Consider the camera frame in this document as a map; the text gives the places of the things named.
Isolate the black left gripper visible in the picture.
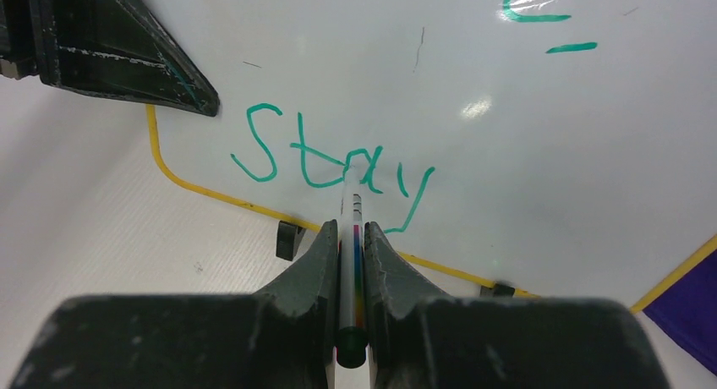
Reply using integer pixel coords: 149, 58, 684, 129
1, 0, 220, 117

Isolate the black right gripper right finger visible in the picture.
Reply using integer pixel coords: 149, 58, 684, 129
364, 222, 670, 388

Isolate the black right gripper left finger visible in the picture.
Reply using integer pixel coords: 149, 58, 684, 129
9, 221, 338, 388

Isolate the green whiteboard marker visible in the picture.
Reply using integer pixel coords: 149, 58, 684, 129
336, 166, 368, 369

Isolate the yellow framed whiteboard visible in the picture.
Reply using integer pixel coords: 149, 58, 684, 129
144, 0, 716, 310

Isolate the purple towel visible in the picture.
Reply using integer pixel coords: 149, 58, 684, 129
643, 253, 716, 374

